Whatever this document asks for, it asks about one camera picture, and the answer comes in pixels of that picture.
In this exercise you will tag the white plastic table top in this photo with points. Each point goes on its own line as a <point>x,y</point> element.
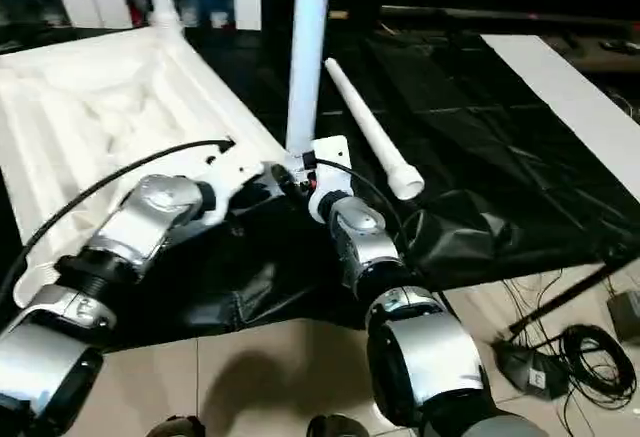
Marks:
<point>110,117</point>

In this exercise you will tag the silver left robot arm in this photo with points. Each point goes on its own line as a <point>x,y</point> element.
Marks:
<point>130,237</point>

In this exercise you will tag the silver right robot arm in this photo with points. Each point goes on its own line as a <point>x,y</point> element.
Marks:
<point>390,297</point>

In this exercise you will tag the black mat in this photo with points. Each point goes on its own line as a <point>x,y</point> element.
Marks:
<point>480,177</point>

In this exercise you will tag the black right robot foot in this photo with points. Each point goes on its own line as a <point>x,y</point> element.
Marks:
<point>338,427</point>

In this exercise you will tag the white board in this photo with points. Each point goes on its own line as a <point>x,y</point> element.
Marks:
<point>575,107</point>

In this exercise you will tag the black floor stand bar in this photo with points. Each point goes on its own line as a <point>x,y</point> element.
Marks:
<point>570,299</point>

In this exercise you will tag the black power adapter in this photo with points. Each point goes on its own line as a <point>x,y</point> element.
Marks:
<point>528,372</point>

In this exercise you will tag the black metal rail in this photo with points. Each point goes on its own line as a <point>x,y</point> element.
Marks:
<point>500,19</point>

